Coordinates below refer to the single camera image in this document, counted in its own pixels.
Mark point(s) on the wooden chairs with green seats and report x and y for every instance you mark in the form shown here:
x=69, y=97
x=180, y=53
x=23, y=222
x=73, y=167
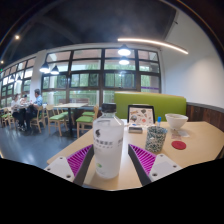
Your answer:
x=58, y=117

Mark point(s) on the white ceramic bowl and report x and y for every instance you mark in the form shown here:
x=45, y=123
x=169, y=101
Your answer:
x=176, y=120

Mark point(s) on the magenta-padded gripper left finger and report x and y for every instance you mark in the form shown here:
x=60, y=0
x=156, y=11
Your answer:
x=60, y=166

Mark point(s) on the black-framed picture sign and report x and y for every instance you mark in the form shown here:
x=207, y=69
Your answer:
x=141, y=115

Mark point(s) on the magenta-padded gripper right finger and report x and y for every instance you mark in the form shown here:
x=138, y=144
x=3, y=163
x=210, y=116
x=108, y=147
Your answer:
x=163, y=165

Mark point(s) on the light wooden dining table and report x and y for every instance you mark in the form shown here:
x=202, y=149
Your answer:
x=70, y=105

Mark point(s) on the small flat box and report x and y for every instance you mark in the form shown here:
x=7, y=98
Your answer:
x=135, y=129

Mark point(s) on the flat round red coaster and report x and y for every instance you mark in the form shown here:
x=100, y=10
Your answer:
x=178, y=145

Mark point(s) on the green upholstered bench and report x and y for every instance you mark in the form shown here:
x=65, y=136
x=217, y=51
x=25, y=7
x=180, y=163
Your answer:
x=160, y=101

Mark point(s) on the speckled ceramic mug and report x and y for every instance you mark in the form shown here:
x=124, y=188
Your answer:
x=156, y=140

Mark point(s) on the black-framed window wall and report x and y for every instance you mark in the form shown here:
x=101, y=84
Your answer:
x=86, y=80

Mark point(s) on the long curved ceiling light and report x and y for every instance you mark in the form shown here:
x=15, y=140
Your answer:
x=153, y=42

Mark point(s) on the black pendant lamps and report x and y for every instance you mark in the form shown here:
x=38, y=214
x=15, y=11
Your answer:
x=124, y=51

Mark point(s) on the white plastic bottle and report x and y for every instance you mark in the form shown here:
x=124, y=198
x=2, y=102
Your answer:
x=108, y=150

